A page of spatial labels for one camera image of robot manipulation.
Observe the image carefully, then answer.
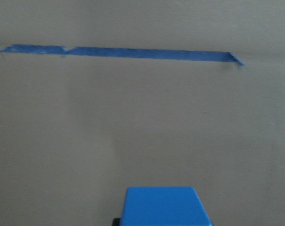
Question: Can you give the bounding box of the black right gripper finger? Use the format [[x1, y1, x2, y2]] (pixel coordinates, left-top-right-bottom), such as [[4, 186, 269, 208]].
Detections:
[[112, 218, 121, 226]]

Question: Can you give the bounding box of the blue wooden block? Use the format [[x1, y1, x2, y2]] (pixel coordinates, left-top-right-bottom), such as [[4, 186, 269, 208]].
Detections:
[[120, 186, 213, 226]]

